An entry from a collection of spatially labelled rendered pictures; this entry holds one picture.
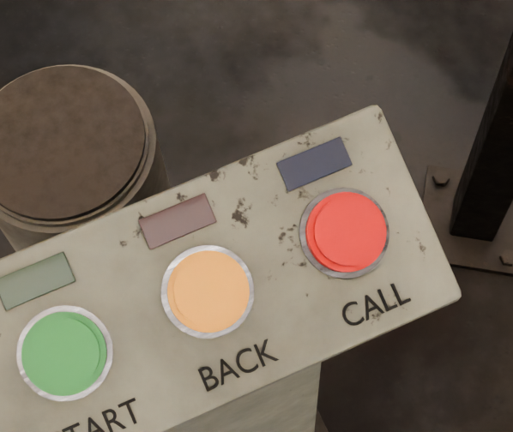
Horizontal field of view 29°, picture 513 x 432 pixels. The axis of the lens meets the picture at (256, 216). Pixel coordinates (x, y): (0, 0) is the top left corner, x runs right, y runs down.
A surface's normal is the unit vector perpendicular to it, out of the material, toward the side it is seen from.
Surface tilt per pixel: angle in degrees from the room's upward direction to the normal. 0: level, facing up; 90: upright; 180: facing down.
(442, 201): 0
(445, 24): 0
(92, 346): 20
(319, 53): 0
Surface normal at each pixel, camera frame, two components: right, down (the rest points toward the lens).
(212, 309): 0.11, -0.10
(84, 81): -0.04, -0.40
